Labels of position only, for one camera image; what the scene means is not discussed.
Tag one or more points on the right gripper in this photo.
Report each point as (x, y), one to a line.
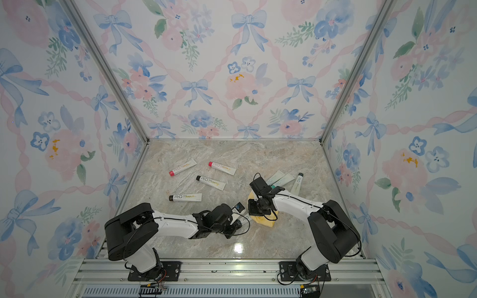
(251, 210)

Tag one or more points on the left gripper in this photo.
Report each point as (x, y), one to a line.
(234, 227)

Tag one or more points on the teal cap toothpaste tube back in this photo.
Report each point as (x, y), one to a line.
(275, 177)

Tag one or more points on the teal cap toothpaste tube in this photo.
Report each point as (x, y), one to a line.
(275, 177)
(284, 180)

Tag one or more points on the dark green cap toothpaste tube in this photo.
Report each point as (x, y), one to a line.
(244, 221)

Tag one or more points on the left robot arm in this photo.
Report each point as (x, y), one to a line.
(128, 234)

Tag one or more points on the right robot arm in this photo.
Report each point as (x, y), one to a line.
(333, 232)

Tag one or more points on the toothpaste tube near left arm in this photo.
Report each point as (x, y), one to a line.
(186, 198)

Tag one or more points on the black cap toothpaste tube centre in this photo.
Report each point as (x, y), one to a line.
(211, 182)

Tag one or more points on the pink cap toothpaste tube centre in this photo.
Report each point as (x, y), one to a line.
(223, 168)

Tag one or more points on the pink cap toothpaste tube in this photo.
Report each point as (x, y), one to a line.
(223, 168)
(189, 164)

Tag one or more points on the pink cap toothpaste tube left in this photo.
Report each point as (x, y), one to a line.
(189, 164)

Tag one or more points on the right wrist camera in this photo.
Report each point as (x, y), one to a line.
(259, 184)

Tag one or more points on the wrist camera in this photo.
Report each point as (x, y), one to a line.
(239, 208)
(259, 184)

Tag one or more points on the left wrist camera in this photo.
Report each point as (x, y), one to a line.
(239, 208)

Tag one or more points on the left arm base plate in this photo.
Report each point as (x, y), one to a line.
(168, 271)

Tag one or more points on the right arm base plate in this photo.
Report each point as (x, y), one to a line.
(288, 271)

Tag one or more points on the aluminium front rail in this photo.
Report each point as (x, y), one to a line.
(230, 278)

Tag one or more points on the right aluminium frame post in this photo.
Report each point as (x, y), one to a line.
(381, 19)

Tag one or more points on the aluminium frame post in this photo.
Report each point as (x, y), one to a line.
(85, 33)
(381, 19)

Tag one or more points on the left aluminium frame post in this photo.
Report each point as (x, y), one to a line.
(85, 33)

